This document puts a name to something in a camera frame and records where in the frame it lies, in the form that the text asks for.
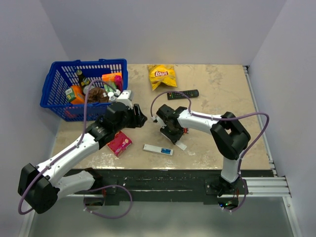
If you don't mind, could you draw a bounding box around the white remote battery cover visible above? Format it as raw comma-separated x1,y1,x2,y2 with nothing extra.
161,131,187,151

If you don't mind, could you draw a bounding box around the white remote control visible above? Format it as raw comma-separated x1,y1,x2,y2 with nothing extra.
143,144,173,156

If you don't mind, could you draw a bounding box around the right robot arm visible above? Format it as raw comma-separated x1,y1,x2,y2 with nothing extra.
152,104,251,197

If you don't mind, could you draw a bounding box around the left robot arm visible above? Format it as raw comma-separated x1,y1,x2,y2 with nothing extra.
18,102,147,215

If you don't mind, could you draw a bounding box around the black TV remote control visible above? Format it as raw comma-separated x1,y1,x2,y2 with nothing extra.
167,89,199,100

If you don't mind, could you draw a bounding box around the pink orange candy box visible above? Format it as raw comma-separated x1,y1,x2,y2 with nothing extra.
107,131,132,157

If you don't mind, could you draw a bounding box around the small white-capped bottle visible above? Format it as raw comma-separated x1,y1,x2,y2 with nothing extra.
107,91,116,103

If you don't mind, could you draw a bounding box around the brown round package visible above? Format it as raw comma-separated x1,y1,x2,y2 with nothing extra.
87,87,109,103

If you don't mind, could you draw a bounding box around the orange green snack box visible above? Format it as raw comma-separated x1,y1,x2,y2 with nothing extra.
102,72,123,87

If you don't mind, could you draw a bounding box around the yellow Lays chips bag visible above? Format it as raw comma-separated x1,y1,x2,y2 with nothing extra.
147,64,177,91

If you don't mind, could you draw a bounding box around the orange juice carton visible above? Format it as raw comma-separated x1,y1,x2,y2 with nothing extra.
65,85,85,105

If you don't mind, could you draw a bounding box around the dark glass bottle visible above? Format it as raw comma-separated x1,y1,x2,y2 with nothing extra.
76,69,95,95

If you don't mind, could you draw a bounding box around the blue plastic shopping basket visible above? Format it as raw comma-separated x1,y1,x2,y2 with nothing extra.
40,58,128,121

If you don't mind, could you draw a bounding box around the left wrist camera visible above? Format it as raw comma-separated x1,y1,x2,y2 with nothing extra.
116,90,134,109

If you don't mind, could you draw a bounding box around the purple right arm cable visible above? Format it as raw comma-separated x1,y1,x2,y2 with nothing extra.
150,91,270,213

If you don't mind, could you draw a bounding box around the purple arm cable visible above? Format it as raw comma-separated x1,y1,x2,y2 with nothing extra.
17,79,117,215
150,91,270,213

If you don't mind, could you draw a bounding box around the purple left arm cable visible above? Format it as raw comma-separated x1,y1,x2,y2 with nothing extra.
17,79,117,215

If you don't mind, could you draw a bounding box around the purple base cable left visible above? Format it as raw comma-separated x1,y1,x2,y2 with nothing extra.
83,185,133,219

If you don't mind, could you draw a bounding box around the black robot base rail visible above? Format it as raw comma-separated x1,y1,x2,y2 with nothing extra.
79,169,248,206

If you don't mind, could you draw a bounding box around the aluminium frame rail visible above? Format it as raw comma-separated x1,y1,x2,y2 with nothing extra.
242,65,303,237

